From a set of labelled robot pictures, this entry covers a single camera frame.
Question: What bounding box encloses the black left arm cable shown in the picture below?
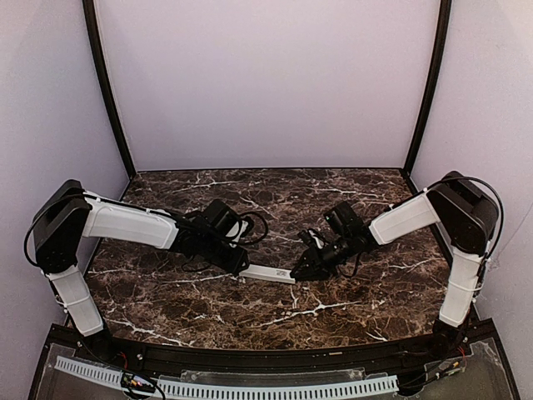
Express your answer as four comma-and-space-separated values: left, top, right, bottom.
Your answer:
178, 211, 270, 272

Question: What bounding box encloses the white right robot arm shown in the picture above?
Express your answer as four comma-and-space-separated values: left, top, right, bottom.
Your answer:
290, 171, 504, 358

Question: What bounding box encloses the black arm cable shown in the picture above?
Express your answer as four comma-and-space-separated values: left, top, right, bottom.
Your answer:
424, 177, 505, 272
178, 211, 270, 272

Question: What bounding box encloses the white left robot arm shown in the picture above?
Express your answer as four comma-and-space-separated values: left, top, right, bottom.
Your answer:
24, 179, 249, 337

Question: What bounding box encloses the black front table rail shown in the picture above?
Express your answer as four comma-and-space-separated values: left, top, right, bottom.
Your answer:
103, 337, 440, 374

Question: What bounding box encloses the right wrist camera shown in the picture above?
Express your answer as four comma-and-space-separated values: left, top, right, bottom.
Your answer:
297, 228, 329, 250

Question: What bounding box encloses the left black frame post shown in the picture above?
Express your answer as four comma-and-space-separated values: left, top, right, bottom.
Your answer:
82, 0, 137, 180

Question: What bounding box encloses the grey slotted cable duct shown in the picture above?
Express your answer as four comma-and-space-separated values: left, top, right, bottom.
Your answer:
54, 356, 399, 399

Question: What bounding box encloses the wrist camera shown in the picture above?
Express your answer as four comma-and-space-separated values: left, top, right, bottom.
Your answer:
297, 228, 329, 250
232, 217, 255, 242

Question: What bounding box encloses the right black frame post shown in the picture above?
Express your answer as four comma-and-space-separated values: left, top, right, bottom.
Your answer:
403, 0, 452, 176

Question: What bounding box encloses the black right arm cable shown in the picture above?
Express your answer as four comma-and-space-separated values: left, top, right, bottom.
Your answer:
424, 177, 505, 272

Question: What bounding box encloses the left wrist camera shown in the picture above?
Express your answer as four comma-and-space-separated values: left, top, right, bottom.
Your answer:
232, 217, 255, 242

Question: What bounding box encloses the black frame post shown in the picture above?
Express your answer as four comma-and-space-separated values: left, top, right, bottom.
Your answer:
403, 0, 452, 176
82, 0, 137, 180

